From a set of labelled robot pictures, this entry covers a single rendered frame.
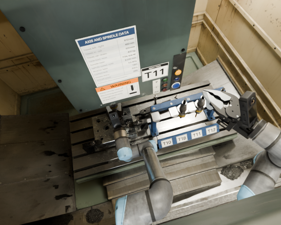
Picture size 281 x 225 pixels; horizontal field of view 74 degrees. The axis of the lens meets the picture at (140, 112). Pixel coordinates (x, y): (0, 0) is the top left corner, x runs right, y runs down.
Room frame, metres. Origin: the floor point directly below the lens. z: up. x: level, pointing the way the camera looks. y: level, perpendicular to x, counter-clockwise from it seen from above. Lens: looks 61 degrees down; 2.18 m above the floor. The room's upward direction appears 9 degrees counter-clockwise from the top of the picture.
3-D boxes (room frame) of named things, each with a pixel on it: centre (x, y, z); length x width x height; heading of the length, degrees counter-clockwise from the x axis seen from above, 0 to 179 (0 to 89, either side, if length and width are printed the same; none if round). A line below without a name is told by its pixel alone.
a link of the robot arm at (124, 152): (0.33, 0.12, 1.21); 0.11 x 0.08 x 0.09; 7
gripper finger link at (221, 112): (0.27, -0.27, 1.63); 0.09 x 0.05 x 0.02; 37
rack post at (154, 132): (0.55, -0.08, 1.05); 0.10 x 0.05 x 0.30; 7
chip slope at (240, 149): (0.70, -0.49, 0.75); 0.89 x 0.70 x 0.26; 7
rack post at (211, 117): (0.61, -0.51, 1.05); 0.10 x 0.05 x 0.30; 7
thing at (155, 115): (0.50, -0.09, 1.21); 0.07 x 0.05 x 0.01; 7
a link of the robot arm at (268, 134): (0.17, -0.37, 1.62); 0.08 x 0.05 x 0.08; 127
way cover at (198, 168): (0.25, -0.09, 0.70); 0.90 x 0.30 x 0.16; 97
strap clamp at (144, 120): (0.58, 0.03, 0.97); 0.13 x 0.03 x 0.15; 97
